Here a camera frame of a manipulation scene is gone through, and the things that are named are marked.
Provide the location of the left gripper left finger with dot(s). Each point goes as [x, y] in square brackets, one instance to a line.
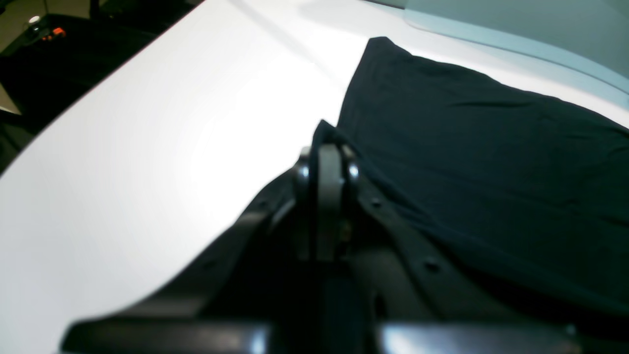
[232, 298]

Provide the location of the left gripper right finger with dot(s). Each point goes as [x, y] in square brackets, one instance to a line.
[421, 301]

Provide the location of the black T-shirt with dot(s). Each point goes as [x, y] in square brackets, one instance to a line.
[524, 188]

